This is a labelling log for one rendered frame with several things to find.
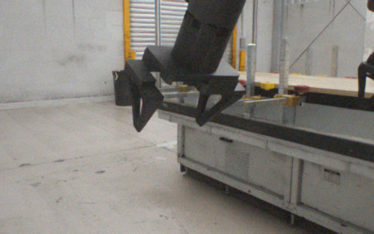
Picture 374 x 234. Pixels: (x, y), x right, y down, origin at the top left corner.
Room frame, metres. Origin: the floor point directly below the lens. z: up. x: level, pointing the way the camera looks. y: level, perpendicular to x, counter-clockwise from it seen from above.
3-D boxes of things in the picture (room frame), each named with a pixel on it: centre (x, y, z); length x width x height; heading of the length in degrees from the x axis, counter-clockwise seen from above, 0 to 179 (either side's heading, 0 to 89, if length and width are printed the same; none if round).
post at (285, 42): (1.99, -0.53, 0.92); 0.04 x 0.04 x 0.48; 35
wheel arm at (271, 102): (1.91, -0.47, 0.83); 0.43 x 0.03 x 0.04; 125
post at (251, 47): (2.20, -0.38, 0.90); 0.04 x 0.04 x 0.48; 35
